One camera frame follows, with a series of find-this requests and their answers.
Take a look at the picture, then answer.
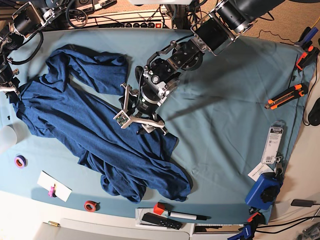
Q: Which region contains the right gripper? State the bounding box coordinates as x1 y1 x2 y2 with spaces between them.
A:
0 64 20 96

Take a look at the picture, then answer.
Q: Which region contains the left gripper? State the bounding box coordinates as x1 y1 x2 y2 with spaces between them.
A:
119 83 168 136

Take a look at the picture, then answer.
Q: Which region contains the blue t-shirt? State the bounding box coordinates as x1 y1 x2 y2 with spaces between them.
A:
9 44 192 204

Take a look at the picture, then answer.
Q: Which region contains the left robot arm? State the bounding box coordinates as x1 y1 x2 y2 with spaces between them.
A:
114 0 282 134

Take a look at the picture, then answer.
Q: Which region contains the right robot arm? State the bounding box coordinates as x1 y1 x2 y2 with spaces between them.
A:
0 0 68 96

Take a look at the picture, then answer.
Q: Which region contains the translucent plastic cup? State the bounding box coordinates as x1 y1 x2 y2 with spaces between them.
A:
0 125 17 154

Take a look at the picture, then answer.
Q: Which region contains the purple tape roll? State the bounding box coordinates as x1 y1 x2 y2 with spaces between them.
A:
14 155 27 169

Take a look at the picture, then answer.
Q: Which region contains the light blue table cloth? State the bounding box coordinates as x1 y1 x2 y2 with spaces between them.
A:
0 36 306 224

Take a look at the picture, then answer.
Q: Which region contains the red cube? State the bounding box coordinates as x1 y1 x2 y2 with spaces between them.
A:
153 202 166 215

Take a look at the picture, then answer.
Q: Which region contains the black remote control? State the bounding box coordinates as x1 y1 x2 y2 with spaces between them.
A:
142 212 183 230

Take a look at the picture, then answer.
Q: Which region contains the red tape roll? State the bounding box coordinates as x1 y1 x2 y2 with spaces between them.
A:
83 200 99 213

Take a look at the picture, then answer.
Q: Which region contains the white card with pink clip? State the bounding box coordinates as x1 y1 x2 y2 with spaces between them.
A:
37 171 72 202

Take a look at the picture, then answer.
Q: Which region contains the white black marker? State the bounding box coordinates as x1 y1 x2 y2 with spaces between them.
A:
168 211 208 221

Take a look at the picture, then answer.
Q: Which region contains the white paper card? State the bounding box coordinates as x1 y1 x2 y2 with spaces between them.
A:
247 162 274 182

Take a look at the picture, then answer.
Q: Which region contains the blister pack with tool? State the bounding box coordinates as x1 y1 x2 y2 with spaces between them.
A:
260 121 285 164

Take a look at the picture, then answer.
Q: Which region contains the blue box with black knob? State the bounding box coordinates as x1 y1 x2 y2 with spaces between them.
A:
245 172 284 210

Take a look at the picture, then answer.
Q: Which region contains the orange clamp bottom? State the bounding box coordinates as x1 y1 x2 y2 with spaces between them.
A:
247 212 262 223

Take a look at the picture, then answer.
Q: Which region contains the orange black utility knife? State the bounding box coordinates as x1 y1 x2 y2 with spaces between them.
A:
264 83 308 110

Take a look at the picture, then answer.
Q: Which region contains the blue clamp bottom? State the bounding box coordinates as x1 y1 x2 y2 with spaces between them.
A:
227 224 254 240

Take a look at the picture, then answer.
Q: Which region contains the orange black clamp right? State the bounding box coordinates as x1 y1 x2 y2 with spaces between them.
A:
295 45 320 72

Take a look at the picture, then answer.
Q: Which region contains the black computer mouse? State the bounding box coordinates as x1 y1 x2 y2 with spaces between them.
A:
307 98 320 127

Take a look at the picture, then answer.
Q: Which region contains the blue black clamp top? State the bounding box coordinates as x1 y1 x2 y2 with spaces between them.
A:
293 26 319 48

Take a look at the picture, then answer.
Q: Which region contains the black small device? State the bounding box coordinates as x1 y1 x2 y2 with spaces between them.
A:
290 199 314 208

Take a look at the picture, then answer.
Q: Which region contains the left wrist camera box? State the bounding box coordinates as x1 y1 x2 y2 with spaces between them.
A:
113 110 132 129

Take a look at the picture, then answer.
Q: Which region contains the power strip with red switch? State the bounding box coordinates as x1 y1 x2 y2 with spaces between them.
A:
70 5 174 29

